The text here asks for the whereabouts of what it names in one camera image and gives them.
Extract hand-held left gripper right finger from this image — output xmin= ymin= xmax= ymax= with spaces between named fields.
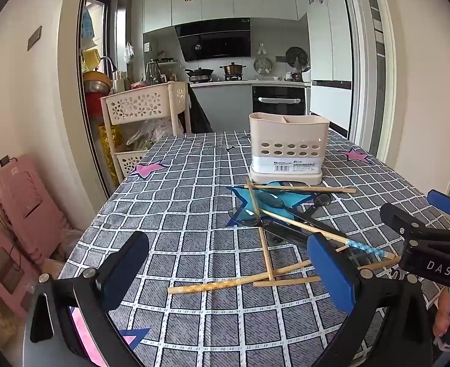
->
xmin=307 ymin=232 xmax=434 ymax=352

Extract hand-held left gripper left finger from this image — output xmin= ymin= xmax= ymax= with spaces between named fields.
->
xmin=22 ymin=231 xmax=150 ymax=347

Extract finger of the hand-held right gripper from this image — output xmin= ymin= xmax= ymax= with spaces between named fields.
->
xmin=380 ymin=202 xmax=450 ymax=244
xmin=426 ymin=189 xmax=450 ymax=218

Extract blue patterned wooden chopstick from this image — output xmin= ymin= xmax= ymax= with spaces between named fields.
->
xmin=260 ymin=209 xmax=396 ymax=259

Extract black chopstick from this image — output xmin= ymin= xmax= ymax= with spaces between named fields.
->
xmin=262 ymin=220 xmax=359 ymax=267
xmin=271 ymin=214 xmax=363 ymax=261

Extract orange patterned wooden chopstick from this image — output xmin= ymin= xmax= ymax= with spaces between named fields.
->
xmin=167 ymin=274 xmax=271 ymax=296

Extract cream utensil holder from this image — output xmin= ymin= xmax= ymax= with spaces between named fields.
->
xmin=248 ymin=112 xmax=329 ymax=185

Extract grey checked star tablecloth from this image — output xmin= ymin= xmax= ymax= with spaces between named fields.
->
xmin=55 ymin=128 xmax=450 ymax=367

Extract golden packet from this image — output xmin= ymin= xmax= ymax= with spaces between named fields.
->
xmin=98 ymin=124 xmax=124 ymax=184

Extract clear bag of vegetables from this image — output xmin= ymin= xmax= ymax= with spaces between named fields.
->
xmin=126 ymin=118 xmax=176 ymax=151

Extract cream basket storage cart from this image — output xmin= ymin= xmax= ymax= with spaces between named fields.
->
xmin=100 ymin=81 xmax=193 ymax=186

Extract red plastic container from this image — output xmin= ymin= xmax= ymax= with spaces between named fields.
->
xmin=84 ymin=91 xmax=109 ymax=127

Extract black garbage bag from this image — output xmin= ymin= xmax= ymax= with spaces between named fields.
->
xmin=187 ymin=84 xmax=215 ymax=134

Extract black built-in oven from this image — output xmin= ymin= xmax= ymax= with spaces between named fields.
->
xmin=252 ymin=86 xmax=308 ymax=116

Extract white refrigerator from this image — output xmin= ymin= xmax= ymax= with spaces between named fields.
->
xmin=306 ymin=0 xmax=354 ymax=140

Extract dark round steamer rack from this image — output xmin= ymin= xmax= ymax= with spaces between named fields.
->
xmin=285 ymin=46 xmax=309 ymax=67

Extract orange bowl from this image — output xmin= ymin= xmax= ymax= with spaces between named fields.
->
xmin=83 ymin=71 xmax=113 ymax=92

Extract grey kitchen counter cabinets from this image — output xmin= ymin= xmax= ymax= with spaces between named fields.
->
xmin=188 ymin=80 xmax=312 ymax=132

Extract glass kettle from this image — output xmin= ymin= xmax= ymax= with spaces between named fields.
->
xmin=145 ymin=60 xmax=162 ymax=85

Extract round metal steamer rack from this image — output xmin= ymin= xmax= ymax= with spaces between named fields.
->
xmin=253 ymin=57 xmax=273 ymax=74

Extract counter spice rack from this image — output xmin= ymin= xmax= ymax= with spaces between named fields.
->
xmin=158 ymin=57 xmax=183 ymax=83

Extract gas stove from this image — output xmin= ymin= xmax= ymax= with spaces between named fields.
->
xmin=188 ymin=75 xmax=245 ymax=83

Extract black kitchen faucet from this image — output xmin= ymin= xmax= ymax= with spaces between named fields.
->
xmin=100 ymin=56 xmax=118 ymax=75

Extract black wok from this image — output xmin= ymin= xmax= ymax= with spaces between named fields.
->
xmin=184 ymin=67 xmax=215 ymax=78

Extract yellow plastic basin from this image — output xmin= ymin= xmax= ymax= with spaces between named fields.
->
xmin=82 ymin=48 xmax=101 ymax=71

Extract copper cooking pot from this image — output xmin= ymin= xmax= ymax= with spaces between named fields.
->
xmin=220 ymin=62 xmax=247 ymax=76

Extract black range hood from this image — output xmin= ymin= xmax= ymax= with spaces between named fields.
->
xmin=174 ymin=18 xmax=252 ymax=62

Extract blue hanging cloth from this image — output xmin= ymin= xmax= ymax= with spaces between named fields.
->
xmin=82 ymin=8 xmax=96 ymax=39

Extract dark framed window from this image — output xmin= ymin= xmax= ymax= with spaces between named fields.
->
xmin=82 ymin=0 xmax=109 ymax=73

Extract white upper cabinets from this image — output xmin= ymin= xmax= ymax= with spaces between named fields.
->
xmin=143 ymin=0 xmax=299 ymax=35

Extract white sliding door frame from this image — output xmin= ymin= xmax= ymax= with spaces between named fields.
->
xmin=347 ymin=0 xmax=397 ymax=161

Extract black cord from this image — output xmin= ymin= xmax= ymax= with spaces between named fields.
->
xmin=0 ymin=155 xmax=24 ymax=276

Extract grey wall switch plate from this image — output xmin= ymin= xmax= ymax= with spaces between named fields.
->
xmin=27 ymin=26 xmax=43 ymax=51

